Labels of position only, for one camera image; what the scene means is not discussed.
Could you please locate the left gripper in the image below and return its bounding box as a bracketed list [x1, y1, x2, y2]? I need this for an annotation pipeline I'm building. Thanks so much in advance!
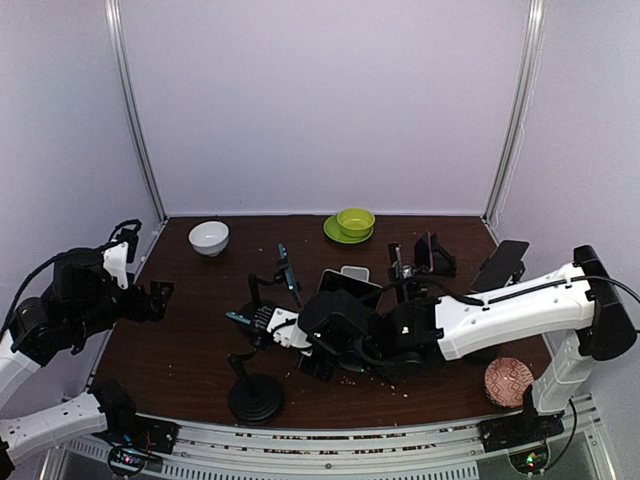
[73, 272, 173, 340]

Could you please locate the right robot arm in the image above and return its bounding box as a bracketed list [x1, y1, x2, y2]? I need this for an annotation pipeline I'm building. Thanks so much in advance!
[229, 245, 639, 442]

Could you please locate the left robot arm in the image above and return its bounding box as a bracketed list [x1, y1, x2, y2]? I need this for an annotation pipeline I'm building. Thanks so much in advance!
[1, 244, 175, 475]

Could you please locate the teal phone middle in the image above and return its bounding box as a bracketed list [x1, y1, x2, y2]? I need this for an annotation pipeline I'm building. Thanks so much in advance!
[277, 244, 302, 308]

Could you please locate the white phone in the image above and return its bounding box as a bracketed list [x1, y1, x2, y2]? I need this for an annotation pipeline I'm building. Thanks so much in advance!
[317, 269, 382, 310]

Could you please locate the white folding phone stand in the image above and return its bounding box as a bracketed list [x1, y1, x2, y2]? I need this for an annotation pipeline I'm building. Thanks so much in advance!
[340, 265, 370, 282]

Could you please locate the black phone on stand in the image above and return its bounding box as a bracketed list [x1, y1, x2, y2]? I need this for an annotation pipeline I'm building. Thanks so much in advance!
[387, 243, 405, 281]

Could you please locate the black stand right centre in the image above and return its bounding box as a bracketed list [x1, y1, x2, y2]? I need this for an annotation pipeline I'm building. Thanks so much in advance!
[387, 265, 430, 304]

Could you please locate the pink phone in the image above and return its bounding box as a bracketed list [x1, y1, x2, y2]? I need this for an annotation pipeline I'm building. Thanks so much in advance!
[414, 232, 434, 273]

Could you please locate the black wedge phone stand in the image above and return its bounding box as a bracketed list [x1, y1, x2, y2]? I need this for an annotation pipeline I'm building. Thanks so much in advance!
[425, 232, 457, 278]

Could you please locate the black phone far right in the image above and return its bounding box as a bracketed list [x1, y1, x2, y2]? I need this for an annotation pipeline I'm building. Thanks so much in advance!
[470, 240, 530, 293]

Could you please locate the far right black stand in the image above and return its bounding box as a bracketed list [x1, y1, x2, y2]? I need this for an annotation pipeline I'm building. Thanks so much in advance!
[504, 260, 526, 287]

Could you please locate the white bowl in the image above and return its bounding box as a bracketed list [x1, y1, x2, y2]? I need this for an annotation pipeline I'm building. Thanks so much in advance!
[188, 221, 230, 257]

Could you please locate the green plate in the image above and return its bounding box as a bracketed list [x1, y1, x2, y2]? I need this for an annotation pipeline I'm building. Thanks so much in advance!
[323, 215, 374, 245]

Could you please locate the green bowl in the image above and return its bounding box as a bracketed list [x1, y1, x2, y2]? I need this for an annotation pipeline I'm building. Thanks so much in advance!
[336, 208, 376, 236]

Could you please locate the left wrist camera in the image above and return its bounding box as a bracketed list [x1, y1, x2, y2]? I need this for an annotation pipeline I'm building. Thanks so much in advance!
[109, 219, 142, 264]

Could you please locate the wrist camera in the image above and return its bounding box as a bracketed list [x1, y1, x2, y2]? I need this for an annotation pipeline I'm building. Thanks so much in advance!
[109, 219, 142, 264]
[297, 351, 336, 382]

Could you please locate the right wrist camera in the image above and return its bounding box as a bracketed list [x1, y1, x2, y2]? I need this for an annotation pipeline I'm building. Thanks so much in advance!
[297, 351, 336, 382]

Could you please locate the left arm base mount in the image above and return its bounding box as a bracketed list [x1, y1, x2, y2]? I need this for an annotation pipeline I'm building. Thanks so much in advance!
[93, 415, 179, 479]

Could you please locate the left aluminium frame post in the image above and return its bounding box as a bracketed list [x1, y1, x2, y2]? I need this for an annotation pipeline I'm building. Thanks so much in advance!
[104, 0, 168, 223]

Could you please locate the aluminium frame post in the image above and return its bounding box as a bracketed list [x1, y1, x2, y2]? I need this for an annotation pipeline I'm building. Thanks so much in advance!
[483, 0, 547, 228]
[104, 0, 168, 223]

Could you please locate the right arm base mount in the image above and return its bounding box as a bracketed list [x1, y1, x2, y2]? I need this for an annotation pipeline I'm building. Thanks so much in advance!
[478, 412, 564, 476]

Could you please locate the right aluminium frame post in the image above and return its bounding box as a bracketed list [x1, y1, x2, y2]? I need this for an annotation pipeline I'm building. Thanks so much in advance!
[483, 0, 547, 228]

